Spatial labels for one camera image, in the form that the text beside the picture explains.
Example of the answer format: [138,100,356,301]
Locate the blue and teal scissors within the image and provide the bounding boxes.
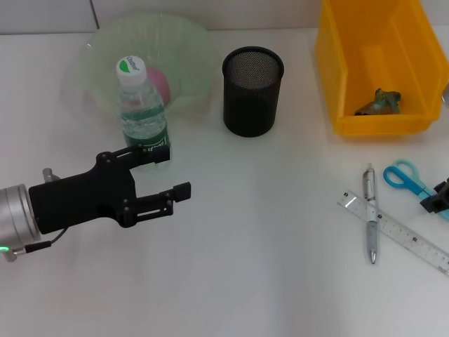
[382,159,439,203]

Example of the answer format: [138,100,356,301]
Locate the green translucent fruit plate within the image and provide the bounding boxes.
[75,13,217,119]

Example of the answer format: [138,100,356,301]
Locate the black mesh pen holder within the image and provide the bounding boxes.
[222,46,284,138]

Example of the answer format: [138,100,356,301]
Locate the green plastic wrapper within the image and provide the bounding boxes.
[354,87,403,116]

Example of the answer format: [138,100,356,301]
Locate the silver ballpoint pen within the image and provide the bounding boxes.
[363,162,380,265]

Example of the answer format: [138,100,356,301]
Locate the yellow plastic bin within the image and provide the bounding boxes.
[314,0,449,136]

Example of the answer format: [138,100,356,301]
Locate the clear plastic ruler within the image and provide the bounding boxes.
[337,189,449,277]

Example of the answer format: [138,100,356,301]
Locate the left gripper cable with plugs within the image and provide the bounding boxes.
[5,168,69,263]

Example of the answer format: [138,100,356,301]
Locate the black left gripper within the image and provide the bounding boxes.
[28,143,192,235]

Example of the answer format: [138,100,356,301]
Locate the clear green-label water bottle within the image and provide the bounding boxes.
[116,55,173,170]

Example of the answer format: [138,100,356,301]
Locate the pink peach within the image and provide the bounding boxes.
[145,67,173,106]

